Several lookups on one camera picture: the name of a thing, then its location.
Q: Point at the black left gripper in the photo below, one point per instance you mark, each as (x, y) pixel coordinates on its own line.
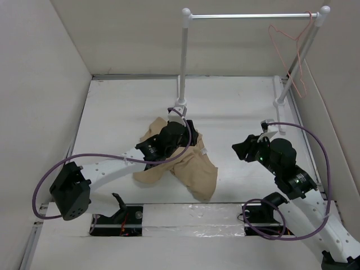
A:
(186, 135)

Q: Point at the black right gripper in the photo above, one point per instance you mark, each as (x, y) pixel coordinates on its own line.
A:
(247, 146)

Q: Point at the beige t shirt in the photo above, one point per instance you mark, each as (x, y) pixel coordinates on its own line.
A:
(193, 169)

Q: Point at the pink wire hanger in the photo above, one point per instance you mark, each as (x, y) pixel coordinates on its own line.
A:
(291, 72)

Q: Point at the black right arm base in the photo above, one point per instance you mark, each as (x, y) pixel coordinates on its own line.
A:
(258, 217)

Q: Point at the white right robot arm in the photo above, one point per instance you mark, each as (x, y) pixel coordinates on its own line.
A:
(299, 203)

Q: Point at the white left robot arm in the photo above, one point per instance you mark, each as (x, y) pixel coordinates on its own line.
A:
(74, 187)

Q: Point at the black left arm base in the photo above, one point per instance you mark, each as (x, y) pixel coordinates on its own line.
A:
(126, 222)

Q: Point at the white clothes rack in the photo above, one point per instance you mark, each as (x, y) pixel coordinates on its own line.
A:
(229, 45)

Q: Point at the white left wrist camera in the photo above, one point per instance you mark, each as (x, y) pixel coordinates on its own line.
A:
(175, 114)

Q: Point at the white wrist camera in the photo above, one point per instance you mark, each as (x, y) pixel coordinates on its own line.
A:
(269, 130)
(175, 114)

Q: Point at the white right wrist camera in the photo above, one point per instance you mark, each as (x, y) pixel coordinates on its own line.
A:
(269, 130)

